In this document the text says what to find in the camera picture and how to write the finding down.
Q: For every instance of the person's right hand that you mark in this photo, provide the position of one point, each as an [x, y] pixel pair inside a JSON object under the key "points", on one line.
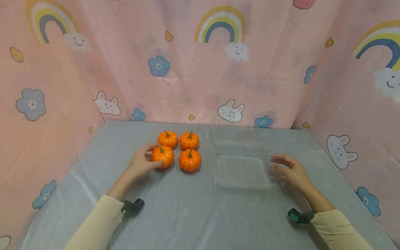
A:
{"points": [[297, 175]]}

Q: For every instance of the person's left hand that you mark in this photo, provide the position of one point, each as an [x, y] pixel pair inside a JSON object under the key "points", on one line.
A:
{"points": [[138, 166]]}

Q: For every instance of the person's right index finger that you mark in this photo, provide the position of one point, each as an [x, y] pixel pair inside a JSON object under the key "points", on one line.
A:
{"points": [[282, 158]]}

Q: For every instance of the person's right thumb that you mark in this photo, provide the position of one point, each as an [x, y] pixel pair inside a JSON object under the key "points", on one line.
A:
{"points": [[281, 169]]}

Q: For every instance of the person's right fingers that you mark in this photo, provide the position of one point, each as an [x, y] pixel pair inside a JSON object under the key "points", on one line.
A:
{"points": [[275, 175]]}

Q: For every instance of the person's left fingers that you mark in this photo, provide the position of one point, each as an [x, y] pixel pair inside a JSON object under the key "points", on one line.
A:
{"points": [[148, 149]]}

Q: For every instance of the person's left thumb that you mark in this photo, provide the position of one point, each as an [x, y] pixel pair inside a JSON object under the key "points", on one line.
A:
{"points": [[156, 164]]}

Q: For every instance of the small orange pumpkin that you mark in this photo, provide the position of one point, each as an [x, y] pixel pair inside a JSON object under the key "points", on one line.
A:
{"points": [[189, 141], [168, 140], [190, 161], [162, 158]]}

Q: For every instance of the person's left forearm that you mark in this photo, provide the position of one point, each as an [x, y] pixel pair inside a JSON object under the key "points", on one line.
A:
{"points": [[101, 220]]}

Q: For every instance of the person's right forearm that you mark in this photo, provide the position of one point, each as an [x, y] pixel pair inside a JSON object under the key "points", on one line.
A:
{"points": [[336, 222]]}

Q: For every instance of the clear plastic container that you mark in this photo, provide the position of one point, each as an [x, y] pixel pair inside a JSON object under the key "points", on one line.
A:
{"points": [[242, 173]]}

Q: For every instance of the black wrist band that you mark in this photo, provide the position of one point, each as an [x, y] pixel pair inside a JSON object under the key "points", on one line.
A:
{"points": [[301, 216], [133, 207]]}

